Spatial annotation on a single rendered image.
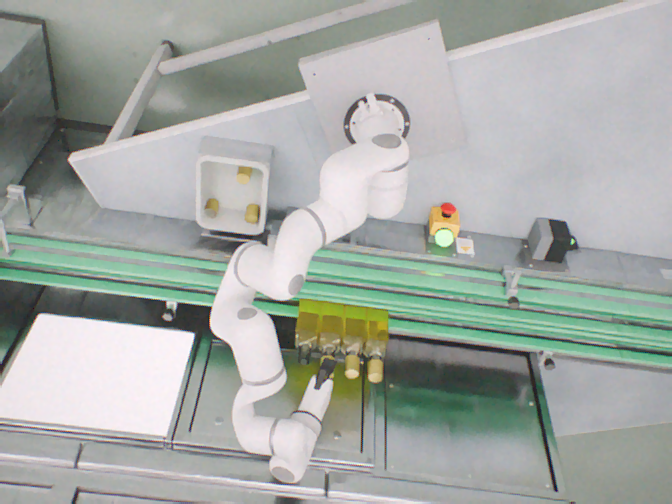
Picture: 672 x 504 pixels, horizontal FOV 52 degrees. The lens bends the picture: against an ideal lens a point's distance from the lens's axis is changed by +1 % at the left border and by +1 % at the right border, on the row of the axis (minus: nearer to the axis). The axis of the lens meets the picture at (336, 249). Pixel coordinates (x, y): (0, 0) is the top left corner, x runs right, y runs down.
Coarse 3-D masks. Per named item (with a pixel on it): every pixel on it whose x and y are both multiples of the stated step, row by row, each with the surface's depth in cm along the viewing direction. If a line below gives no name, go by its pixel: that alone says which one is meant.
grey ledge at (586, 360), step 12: (420, 336) 195; (432, 336) 194; (504, 348) 196; (516, 348) 196; (528, 348) 196; (564, 360) 196; (576, 360) 196; (588, 360) 197; (600, 360) 197; (612, 360) 197; (648, 372) 197; (660, 372) 197
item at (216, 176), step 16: (208, 160) 171; (224, 160) 163; (240, 160) 163; (208, 176) 175; (224, 176) 175; (256, 176) 174; (208, 192) 178; (224, 192) 178; (240, 192) 178; (256, 192) 178; (224, 208) 182; (240, 208) 181; (208, 224) 177; (224, 224) 178; (240, 224) 179; (256, 224) 179
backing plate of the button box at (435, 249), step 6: (426, 228) 183; (426, 234) 181; (426, 240) 179; (426, 246) 177; (432, 246) 178; (438, 246) 178; (444, 246) 178; (450, 246) 179; (426, 252) 176; (432, 252) 176; (438, 252) 176; (444, 252) 177; (450, 252) 177; (456, 252) 177; (456, 258) 176
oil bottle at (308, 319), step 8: (304, 304) 174; (312, 304) 174; (320, 304) 175; (304, 312) 172; (312, 312) 172; (320, 312) 173; (304, 320) 170; (312, 320) 170; (296, 328) 168; (304, 328) 168; (312, 328) 168; (296, 336) 167; (304, 336) 166; (312, 336) 167; (296, 344) 168; (312, 344) 167
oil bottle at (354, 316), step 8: (352, 304) 176; (344, 312) 175; (352, 312) 174; (360, 312) 174; (344, 320) 172; (352, 320) 172; (360, 320) 172; (344, 328) 170; (352, 328) 170; (360, 328) 170; (344, 336) 168; (352, 336) 168; (360, 336) 168; (344, 344) 167; (352, 344) 167; (360, 344) 167; (344, 352) 169; (360, 352) 168
